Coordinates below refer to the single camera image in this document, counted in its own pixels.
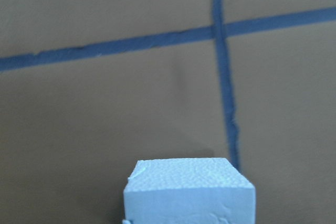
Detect light blue foam block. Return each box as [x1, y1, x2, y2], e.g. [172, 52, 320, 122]
[122, 157, 256, 224]

